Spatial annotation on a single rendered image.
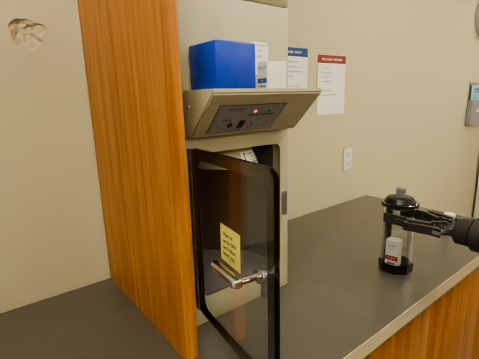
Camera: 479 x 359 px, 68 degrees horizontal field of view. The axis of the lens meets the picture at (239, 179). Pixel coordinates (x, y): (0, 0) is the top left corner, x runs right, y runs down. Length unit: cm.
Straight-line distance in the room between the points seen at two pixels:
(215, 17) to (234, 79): 18
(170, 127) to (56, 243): 64
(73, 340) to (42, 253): 31
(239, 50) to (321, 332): 67
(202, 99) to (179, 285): 38
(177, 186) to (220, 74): 23
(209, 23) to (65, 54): 48
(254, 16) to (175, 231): 53
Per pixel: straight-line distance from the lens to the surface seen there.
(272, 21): 96
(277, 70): 84
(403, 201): 117
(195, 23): 82
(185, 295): 78
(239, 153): 91
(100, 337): 99
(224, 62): 72
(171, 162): 68
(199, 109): 73
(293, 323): 96
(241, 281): 59
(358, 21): 202
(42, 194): 115
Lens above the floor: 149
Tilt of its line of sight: 13 degrees down
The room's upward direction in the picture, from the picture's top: 2 degrees counter-clockwise
